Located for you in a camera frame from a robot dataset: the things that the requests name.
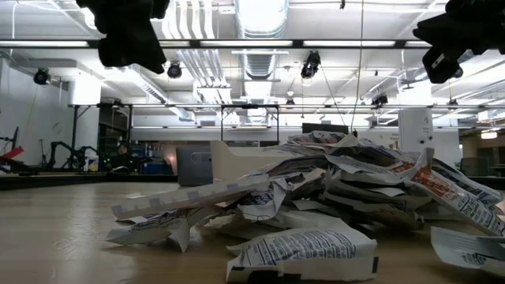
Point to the packet blue red print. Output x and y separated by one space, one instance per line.
319 138

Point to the white packet fine text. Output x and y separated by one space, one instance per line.
355 169

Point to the black rectangular rig frame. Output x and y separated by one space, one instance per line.
249 106

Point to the dark translucent plastic bin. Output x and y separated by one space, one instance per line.
193 165

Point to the white packet dense text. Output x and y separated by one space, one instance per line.
300 252

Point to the white plastic bin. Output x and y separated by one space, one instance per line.
233 163

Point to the round ceiling air duct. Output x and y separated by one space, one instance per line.
262 17

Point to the tall black rig frame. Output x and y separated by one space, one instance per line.
74 130

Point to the white packet small logo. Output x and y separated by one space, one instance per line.
465 248

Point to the white square column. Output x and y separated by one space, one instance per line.
412 130

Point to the LED light bar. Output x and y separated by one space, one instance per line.
418 43
349 43
43 43
177 43
246 43

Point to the long white packet strip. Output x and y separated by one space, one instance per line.
189 197

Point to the dark shaded packet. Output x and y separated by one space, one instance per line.
375 155

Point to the packet dark blue print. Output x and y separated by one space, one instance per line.
469 182

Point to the glowing wall lamp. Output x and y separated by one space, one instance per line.
489 135

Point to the white background bottle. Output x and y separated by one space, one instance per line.
93 165

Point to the black background robot arm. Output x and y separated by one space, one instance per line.
81 159

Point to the red background object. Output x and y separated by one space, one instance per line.
13 152

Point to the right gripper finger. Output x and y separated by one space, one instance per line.
446 31
442 65

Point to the black background monitor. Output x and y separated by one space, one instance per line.
323 128

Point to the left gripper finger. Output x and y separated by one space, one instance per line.
148 53
114 49

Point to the black ceiling spotlight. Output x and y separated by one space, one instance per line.
42 76
311 65
379 100
174 71
458 73

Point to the black aluminium table frame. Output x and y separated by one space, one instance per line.
59 180

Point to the black background machine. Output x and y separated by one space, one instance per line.
118 165

